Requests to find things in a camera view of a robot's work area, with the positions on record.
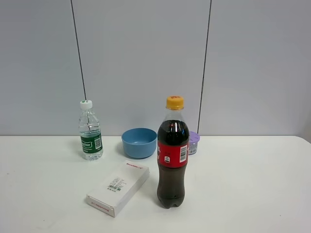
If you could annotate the purple lid air freshener can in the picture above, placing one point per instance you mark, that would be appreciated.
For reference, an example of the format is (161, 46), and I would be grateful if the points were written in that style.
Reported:
(193, 142)

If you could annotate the cola bottle yellow cap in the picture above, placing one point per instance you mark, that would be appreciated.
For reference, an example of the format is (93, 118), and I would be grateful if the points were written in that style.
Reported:
(173, 142)

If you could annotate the blue plastic bowl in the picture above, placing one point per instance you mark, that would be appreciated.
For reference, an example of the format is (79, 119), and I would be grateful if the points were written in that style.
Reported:
(139, 143)

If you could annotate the clear water bottle green label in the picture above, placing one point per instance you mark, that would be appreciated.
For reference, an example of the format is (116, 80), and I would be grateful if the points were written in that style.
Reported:
(90, 132)

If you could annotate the white cardboard box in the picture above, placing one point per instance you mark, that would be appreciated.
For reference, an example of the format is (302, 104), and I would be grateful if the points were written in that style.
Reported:
(118, 188)

